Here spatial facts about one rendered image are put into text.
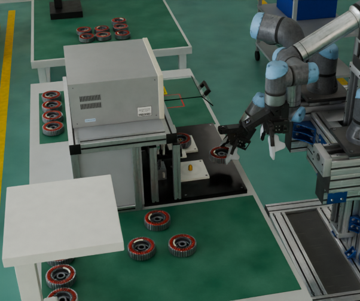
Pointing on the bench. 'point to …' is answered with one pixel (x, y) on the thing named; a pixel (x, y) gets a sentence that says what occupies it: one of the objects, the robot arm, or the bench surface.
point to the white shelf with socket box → (58, 226)
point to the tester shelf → (118, 132)
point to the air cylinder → (161, 171)
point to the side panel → (123, 206)
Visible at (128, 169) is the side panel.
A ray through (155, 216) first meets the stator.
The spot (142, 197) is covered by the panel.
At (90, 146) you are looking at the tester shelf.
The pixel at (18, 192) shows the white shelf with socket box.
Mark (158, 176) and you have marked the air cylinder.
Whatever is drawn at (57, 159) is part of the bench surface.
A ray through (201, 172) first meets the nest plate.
